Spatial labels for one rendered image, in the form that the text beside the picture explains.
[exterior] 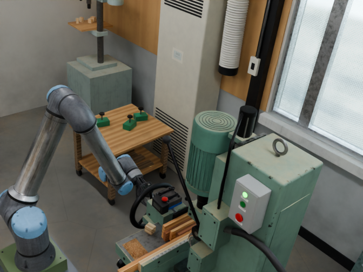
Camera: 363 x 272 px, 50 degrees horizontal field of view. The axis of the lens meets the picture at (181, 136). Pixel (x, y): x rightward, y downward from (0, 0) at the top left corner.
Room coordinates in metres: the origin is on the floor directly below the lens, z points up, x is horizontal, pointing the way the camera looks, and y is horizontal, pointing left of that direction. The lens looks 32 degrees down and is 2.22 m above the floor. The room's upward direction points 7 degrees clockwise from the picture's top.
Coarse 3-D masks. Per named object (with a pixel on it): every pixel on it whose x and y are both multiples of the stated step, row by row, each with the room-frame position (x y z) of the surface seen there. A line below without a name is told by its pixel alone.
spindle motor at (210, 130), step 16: (208, 112) 1.34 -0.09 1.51; (224, 112) 1.36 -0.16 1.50; (192, 128) 1.27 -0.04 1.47; (208, 128) 1.22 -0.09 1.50; (224, 128) 1.23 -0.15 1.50; (192, 144) 1.25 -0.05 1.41; (208, 144) 1.20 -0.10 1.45; (224, 144) 1.20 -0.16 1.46; (192, 160) 1.23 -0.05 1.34; (208, 160) 1.20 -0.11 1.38; (192, 176) 1.22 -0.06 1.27; (208, 176) 1.20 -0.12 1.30; (192, 192) 1.21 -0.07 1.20; (208, 192) 1.19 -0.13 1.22
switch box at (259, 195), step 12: (240, 180) 0.96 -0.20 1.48; (252, 180) 0.97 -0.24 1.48; (240, 192) 0.94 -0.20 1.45; (252, 192) 0.92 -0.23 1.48; (264, 192) 0.92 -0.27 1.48; (252, 204) 0.90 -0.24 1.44; (264, 204) 0.92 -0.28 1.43; (228, 216) 0.96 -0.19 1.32; (252, 216) 0.90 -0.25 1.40; (252, 228) 0.90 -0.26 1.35
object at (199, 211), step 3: (192, 201) 1.31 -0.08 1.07; (195, 201) 1.31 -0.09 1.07; (195, 204) 1.29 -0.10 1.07; (189, 207) 1.29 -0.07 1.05; (195, 207) 1.27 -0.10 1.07; (189, 210) 1.29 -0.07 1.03; (195, 210) 1.26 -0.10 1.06; (198, 210) 1.25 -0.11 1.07; (201, 210) 1.25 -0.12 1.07; (189, 213) 1.28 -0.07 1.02; (198, 213) 1.24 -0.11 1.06; (192, 216) 1.27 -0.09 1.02; (198, 216) 1.24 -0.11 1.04; (198, 219) 1.24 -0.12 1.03
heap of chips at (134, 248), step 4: (132, 240) 1.19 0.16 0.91; (136, 240) 1.19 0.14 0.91; (124, 244) 1.16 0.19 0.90; (128, 244) 1.16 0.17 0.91; (132, 244) 1.16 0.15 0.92; (136, 244) 1.16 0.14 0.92; (140, 244) 1.17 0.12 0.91; (128, 248) 1.14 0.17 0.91; (132, 248) 1.14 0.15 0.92; (136, 248) 1.14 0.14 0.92; (140, 248) 1.14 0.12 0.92; (144, 248) 1.16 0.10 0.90; (128, 252) 1.13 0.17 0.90; (132, 252) 1.12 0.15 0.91; (136, 252) 1.12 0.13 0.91; (140, 252) 1.13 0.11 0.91; (144, 252) 1.13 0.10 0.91; (132, 256) 1.11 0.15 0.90; (136, 256) 1.10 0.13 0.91; (140, 256) 1.11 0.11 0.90
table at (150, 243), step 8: (144, 216) 1.38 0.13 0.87; (144, 232) 1.25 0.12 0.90; (160, 232) 1.26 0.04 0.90; (120, 240) 1.19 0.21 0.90; (128, 240) 1.19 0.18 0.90; (144, 240) 1.20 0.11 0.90; (152, 240) 1.21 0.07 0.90; (160, 240) 1.21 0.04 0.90; (168, 240) 1.22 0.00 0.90; (120, 248) 1.14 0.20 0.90; (152, 248) 1.16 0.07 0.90; (120, 256) 1.14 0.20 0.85; (128, 256) 1.10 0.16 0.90; (176, 256) 1.14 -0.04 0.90; (184, 256) 1.17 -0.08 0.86; (168, 264) 1.11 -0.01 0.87
